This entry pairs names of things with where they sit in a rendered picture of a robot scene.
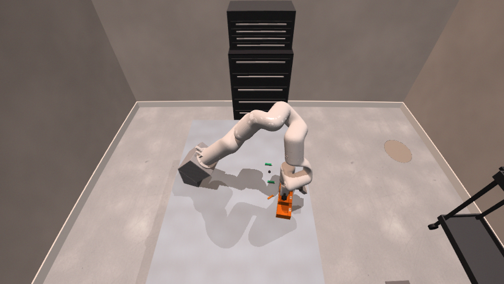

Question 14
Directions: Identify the orange open bin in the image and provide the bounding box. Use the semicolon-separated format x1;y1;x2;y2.
276;191;293;220

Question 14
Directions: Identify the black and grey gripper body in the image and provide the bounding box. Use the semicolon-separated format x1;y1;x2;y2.
280;184;289;196

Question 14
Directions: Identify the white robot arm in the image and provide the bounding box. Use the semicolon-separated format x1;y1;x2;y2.
195;101;313;194

